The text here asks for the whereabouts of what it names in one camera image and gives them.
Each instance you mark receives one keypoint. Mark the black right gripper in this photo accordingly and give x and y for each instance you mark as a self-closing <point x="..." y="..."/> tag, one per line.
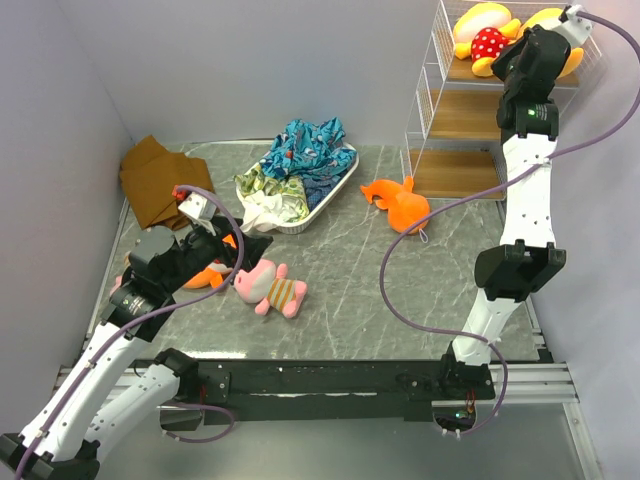
<point x="498" y="64"/>

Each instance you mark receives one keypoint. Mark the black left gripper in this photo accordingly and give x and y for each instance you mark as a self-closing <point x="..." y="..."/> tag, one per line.
<point x="227" y="254"/>

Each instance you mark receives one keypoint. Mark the pink pig plush striped shirt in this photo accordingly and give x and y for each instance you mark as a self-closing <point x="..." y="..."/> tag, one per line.
<point x="267" y="287"/>

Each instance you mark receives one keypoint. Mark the yellow plush red dotted dress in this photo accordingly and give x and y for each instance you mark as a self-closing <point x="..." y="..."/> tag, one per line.
<point x="548" y="18"/>

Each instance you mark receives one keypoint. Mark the orange fox plush toy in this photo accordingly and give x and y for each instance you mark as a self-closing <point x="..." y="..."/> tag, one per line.
<point x="212" y="276"/>

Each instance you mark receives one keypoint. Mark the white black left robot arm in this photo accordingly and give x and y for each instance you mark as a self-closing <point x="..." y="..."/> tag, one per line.
<point x="70" y="437"/>

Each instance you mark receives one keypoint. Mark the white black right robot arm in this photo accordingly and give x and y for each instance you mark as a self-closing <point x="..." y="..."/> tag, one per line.
<point x="526" y="257"/>

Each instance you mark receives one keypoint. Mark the green white patterned cloth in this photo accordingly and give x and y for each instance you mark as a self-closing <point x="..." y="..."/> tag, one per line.
<point x="269" y="203"/>

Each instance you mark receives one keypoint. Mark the white plastic laundry basket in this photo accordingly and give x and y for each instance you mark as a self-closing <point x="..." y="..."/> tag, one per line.
<point x="299" y="227"/>

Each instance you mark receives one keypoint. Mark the blue patterned cloth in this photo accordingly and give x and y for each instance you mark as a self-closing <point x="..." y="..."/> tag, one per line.
<point x="316" y="153"/>

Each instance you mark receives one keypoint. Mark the brown folded cloth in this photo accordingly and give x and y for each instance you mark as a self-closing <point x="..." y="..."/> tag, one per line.
<point x="149" y="173"/>

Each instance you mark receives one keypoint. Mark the orange whale plush toy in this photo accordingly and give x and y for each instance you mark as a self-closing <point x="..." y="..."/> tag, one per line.
<point x="402" y="205"/>

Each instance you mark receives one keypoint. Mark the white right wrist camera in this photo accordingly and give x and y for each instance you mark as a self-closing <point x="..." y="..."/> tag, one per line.
<point x="573" y="26"/>

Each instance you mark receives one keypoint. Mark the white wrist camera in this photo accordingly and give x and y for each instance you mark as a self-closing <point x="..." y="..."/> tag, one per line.
<point x="573" y="26"/>
<point x="196" y="207"/>

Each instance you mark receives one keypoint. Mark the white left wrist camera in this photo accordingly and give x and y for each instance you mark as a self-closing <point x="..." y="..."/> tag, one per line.
<point x="196" y="207"/>

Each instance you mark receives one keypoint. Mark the white wire wooden shelf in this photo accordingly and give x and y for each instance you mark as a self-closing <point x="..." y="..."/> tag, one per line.
<point x="452" y="142"/>

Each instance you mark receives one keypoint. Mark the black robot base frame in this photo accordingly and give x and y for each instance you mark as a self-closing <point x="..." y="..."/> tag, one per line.
<point x="414" y="390"/>

